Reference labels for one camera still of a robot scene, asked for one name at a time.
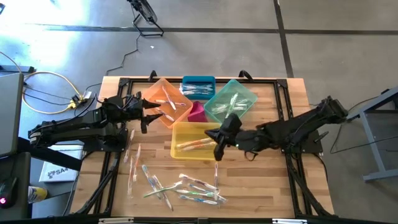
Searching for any white printed cardboard box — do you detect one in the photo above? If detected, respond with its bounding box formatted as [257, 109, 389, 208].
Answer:
[39, 146, 85, 183]

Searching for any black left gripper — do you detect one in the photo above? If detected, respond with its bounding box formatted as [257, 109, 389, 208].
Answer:
[123, 91, 164, 134]

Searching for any dark side desk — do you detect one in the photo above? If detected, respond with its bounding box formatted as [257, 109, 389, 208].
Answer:
[0, 151, 32, 222]

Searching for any black floor fan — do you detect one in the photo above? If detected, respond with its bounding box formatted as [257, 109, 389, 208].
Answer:
[126, 0, 165, 38]

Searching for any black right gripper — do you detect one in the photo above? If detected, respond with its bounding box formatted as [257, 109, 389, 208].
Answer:
[204, 128, 259, 162]

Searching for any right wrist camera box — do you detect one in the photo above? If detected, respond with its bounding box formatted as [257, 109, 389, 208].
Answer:
[221, 113, 243, 132]

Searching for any black computer mouse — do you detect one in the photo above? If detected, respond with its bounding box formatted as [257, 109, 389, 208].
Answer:
[0, 176, 19, 208]

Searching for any yellow extension cable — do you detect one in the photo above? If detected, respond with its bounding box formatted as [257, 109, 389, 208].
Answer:
[21, 70, 82, 115]

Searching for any black fan power cable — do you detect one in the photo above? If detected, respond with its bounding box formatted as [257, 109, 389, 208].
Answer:
[84, 34, 141, 94]

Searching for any orange translucent plastic bin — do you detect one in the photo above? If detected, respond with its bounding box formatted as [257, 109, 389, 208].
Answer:
[141, 78, 194, 130]

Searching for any green translucent plastic bin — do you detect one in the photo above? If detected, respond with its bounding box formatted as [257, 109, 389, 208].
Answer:
[203, 78, 259, 125]

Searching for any purple toothbrush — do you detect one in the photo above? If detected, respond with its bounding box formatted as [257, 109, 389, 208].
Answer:
[178, 173, 220, 191]
[160, 85, 177, 111]

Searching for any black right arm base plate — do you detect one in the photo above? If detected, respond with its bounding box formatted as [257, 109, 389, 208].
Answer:
[278, 129, 330, 154]

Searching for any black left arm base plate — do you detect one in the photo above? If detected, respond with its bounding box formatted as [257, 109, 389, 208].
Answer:
[82, 129, 129, 153]

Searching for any silver aluminium extrusion piece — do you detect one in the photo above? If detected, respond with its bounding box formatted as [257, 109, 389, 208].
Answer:
[98, 217, 134, 223]
[272, 218, 308, 224]

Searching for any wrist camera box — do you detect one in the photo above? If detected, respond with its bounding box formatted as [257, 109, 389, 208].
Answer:
[130, 101, 146, 118]
[221, 113, 243, 132]

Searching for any black diagonal rig beam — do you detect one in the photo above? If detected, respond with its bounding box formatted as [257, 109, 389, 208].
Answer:
[17, 136, 84, 172]

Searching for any blue toothbrush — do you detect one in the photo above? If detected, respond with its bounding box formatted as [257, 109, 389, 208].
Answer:
[187, 183, 228, 203]
[178, 194, 220, 205]
[180, 90, 215, 96]
[180, 86, 215, 94]
[141, 164, 162, 200]
[178, 83, 216, 91]

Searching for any blue opaque plastic bin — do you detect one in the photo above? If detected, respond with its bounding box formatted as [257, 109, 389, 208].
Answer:
[182, 75, 216, 101]

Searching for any grey laptop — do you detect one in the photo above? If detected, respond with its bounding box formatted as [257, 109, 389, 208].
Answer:
[0, 72, 25, 158]

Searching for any yellow can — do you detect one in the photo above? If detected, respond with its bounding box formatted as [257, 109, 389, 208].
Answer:
[27, 185, 49, 203]

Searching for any yellow translucent plastic bin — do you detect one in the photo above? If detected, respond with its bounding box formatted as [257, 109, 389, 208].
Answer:
[170, 121, 225, 161]

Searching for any dark flat floor bar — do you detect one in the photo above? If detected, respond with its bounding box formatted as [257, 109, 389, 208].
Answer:
[0, 64, 35, 74]

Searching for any grey metal stand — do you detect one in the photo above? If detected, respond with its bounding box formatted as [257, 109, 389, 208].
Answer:
[346, 86, 398, 183]

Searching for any pink plastic bin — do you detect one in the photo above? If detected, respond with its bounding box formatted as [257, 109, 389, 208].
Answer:
[187, 100, 208, 123]

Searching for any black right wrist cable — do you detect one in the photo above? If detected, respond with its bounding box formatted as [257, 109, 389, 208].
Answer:
[244, 148, 259, 162]

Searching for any black floor cable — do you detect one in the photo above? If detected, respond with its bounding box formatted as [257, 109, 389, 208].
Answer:
[329, 96, 398, 155]

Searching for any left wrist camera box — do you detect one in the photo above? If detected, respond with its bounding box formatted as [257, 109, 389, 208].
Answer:
[130, 101, 146, 118]

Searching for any black rig crossbar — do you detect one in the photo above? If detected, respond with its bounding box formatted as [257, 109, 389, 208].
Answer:
[0, 217, 398, 224]

